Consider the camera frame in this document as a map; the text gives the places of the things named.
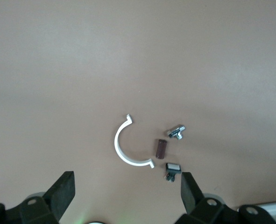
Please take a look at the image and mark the white half-ring clamp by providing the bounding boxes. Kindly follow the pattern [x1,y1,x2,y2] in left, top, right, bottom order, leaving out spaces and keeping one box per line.
[114,113,156,169]

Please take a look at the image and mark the silver metal tee fitting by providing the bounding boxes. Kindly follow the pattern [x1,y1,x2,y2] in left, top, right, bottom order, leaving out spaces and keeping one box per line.
[166,124,187,141]

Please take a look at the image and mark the small black white-topped button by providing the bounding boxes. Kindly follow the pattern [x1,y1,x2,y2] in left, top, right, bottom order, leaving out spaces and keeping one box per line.
[163,162,183,183]

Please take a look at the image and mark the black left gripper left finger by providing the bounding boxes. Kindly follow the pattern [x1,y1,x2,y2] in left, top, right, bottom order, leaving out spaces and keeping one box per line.
[0,171,76,224]

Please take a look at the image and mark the brown rectangular block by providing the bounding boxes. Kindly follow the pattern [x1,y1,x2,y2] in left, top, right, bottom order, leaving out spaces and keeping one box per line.
[154,138,169,160]

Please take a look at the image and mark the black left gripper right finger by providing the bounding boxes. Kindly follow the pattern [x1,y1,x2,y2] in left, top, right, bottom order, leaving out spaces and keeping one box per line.
[175,172,276,224]

